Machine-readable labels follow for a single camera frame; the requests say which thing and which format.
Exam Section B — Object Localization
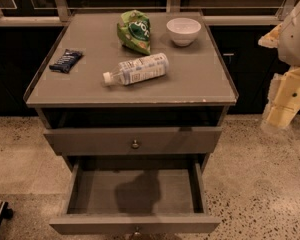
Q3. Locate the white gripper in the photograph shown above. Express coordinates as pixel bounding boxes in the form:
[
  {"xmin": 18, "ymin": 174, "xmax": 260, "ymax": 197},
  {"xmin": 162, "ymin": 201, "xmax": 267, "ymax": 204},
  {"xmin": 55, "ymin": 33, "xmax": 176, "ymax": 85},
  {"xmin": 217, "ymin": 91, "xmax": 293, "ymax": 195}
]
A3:
[{"xmin": 258, "ymin": 1, "xmax": 300, "ymax": 129}]

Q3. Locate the clear blue-label plastic bottle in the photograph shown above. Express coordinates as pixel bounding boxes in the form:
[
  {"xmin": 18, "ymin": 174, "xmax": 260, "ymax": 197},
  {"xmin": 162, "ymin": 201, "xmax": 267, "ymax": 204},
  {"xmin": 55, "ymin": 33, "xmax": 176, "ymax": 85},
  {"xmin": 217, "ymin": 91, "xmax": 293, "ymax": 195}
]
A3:
[{"xmin": 103, "ymin": 53, "xmax": 169, "ymax": 86}]

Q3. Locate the grey drawer cabinet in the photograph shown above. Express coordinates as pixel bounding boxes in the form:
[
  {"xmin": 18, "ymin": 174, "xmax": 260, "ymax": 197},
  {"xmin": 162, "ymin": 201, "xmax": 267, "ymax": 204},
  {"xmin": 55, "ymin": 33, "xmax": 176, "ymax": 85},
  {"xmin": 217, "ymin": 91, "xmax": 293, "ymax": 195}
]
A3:
[{"xmin": 23, "ymin": 11, "xmax": 240, "ymax": 240}]

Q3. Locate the closed grey top drawer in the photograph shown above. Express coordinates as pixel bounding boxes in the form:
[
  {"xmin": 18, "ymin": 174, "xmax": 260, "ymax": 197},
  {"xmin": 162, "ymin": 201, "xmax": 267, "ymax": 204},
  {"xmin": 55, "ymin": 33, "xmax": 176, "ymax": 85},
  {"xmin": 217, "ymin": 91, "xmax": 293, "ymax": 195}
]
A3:
[{"xmin": 44, "ymin": 127, "xmax": 222, "ymax": 156}]

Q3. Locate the open grey middle drawer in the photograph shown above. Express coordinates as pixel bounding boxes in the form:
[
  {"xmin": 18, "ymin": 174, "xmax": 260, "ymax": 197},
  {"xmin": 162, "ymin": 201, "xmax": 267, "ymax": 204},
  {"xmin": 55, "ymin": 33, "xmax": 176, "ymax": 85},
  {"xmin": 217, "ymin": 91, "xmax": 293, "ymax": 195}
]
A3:
[{"xmin": 50, "ymin": 160, "xmax": 221, "ymax": 235}]

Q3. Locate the white ceramic bowl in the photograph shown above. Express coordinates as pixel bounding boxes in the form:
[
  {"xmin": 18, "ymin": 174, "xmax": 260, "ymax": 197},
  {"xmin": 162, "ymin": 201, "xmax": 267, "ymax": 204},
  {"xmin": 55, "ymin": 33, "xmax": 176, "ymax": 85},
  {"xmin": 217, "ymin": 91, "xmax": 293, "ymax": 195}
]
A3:
[{"xmin": 166, "ymin": 18, "xmax": 201, "ymax": 47}]

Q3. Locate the green chip bag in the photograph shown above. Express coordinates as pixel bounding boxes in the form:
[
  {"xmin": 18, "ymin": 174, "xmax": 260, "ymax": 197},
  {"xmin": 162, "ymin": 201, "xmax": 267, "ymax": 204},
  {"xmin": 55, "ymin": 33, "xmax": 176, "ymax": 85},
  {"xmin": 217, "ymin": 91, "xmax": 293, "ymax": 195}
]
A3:
[{"xmin": 117, "ymin": 10, "xmax": 151, "ymax": 55}]

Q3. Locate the dark blue snack packet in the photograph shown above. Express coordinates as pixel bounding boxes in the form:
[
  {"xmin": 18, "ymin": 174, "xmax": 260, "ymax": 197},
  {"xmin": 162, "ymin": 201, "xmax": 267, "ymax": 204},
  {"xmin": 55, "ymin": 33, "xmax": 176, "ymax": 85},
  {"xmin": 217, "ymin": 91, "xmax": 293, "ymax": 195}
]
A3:
[{"xmin": 49, "ymin": 49, "xmax": 83, "ymax": 73}]

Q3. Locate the black object at floor corner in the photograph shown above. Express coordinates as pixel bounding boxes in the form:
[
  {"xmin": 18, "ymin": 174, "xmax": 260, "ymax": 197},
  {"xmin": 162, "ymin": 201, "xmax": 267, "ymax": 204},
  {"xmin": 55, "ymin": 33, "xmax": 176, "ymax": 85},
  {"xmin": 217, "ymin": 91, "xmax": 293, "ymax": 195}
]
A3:
[{"xmin": 0, "ymin": 201, "xmax": 14, "ymax": 226}]

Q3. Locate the metal window frame rail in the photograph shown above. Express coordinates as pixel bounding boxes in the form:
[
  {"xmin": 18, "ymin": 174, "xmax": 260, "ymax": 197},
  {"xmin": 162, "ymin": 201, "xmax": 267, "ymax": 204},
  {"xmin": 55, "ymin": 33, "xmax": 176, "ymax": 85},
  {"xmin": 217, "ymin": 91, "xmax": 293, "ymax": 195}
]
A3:
[{"xmin": 0, "ymin": 0, "xmax": 300, "ymax": 26}]

